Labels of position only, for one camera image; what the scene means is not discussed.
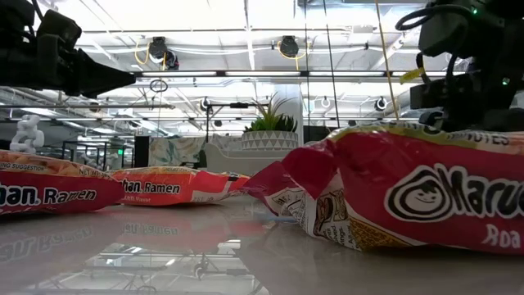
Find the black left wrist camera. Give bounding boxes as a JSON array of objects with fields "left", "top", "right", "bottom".
[{"left": 36, "top": 8, "right": 83, "bottom": 52}]

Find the yellow cable tag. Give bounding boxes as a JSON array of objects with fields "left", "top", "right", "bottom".
[{"left": 399, "top": 67, "right": 427, "bottom": 85}]

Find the long yellow hanging cable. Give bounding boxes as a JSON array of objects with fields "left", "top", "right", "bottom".
[{"left": 374, "top": 0, "right": 400, "bottom": 122}]

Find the orange chicken ramen packet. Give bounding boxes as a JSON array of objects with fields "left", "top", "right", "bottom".
[{"left": 110, "top": 166, "right": 251, "bottom": 207}]

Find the red roast beef ramen packet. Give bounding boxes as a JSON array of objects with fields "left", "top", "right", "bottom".
[
  {"left": 241, "top": 120, "right": 524, "bottom": 256},
  {"left": 0, "top": 149, "right": 126, "bottom": 216}
]

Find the black ceiling cable reel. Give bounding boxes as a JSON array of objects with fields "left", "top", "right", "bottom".
[
  {"left": 133, "top": 35, "right": 181, "bottom": 70},
  {"left": 276, "top": 35, "right": 312, "bottom": 70}
]

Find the long black hanging cable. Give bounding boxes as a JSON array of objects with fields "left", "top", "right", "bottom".
[{"left": 322, "top": 0, "right": 341, "bottom": 128}]

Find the green plant in white pot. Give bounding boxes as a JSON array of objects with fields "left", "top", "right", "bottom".
[{"left": 241, "top": 93, "right": 300, "bottom": 152}]

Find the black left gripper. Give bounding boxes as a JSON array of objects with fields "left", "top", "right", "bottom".
[{"left": 0, "top": 34, "right": 137, "bottom": 98}]

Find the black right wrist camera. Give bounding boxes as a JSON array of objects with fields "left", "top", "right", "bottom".
[{"left": 410, "top": 81, "right": 451, "bottom": 110}]

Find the tall black box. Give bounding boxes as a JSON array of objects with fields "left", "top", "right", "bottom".
[{"left": 133, "top": 134, "right": 151, "bottom": 169}]

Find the floral patterned panel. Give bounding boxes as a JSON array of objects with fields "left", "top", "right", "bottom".
[{"left": 147, "top": 136, "right": 206, "bottom": 168}]

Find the light grey plastic bin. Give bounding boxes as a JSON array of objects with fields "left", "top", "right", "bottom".
[{"left": 203, "top": 141, "right": 316, "bottom": 178}]

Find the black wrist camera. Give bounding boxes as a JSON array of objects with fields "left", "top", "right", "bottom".
[
  {"left": 36, "top": 8, "right": 83, "bottom": 52},
  {"left": 410, "top": 81, "right": 451, "bottom": 110}
]

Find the black monitor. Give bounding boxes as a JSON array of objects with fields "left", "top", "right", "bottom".
[{"left": 303, "top": 125, "right": 335, "bottom": 144}]

